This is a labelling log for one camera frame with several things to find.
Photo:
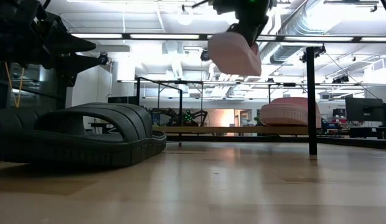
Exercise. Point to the background black robot arm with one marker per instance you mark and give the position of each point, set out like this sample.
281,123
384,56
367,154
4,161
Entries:
186,116

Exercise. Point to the silver ventilation duct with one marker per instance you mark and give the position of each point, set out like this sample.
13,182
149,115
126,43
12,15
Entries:
289,31

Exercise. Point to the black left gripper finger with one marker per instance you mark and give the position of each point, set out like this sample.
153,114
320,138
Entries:
78,62
71,45

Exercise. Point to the round ceiling lamp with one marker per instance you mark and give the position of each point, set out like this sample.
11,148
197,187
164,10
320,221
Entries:
185,17

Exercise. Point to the black ceiling spotlight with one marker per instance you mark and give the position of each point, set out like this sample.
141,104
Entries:
319,51
104,59
205,55

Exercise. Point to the black computer monitor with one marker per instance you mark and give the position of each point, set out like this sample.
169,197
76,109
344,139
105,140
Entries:
364,109

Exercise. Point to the long ceiling light bar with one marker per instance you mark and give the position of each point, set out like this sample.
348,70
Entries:
165,36

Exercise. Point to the pink rubber slide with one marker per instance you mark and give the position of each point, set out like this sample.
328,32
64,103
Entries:
233,56
283,115

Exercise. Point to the wooden shelf with black frame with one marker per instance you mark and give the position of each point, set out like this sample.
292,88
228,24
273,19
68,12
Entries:
227,130

